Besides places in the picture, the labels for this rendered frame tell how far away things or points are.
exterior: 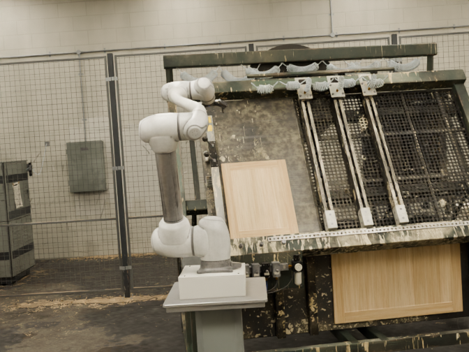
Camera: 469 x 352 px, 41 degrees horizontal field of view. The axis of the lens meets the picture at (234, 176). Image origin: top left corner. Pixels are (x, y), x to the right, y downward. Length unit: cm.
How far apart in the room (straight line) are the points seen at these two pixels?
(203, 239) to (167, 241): 18
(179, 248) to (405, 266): 182
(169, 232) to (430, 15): 683
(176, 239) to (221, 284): 32
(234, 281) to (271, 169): 131
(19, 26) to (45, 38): 41
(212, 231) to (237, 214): 90
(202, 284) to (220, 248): 20
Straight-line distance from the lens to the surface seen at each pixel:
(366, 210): 414
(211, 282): 312
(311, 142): 433
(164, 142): 297
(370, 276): 437
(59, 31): 941
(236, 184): 415
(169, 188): 308
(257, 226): 402
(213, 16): 907
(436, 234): 424
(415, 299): 452
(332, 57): 513
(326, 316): 437
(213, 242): 316
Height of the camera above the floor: 150
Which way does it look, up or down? 3 degrees down
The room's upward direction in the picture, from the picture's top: 4 degrees counter-clockwise
